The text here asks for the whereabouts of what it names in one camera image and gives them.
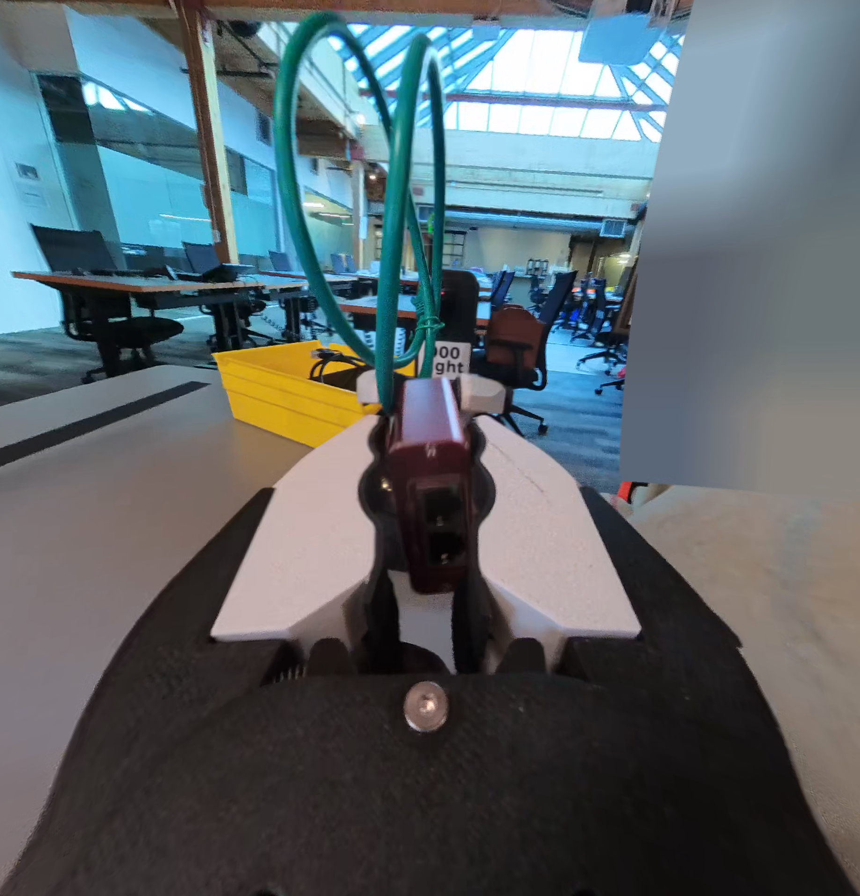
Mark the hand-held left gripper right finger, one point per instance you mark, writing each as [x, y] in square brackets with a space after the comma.
[549, 546]

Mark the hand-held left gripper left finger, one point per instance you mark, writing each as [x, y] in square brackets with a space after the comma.
[297, 546]

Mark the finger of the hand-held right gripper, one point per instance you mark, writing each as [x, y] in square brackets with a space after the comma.
[482, 395]
[370, 388]

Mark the red ethernet splitter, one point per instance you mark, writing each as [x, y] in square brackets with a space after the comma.
[430, 420]

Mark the yellow plastic bin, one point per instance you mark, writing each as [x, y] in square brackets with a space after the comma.
[276, 399]

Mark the wooden edged desk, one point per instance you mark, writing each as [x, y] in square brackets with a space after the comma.
[122, 282]
[363, 306]

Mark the person's beige clothing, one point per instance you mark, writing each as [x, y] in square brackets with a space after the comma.
[808, 665]

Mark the black office chair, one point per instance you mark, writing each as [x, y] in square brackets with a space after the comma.
[73, 248]

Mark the wooden support post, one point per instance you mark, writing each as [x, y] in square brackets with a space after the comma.
[209, 140]

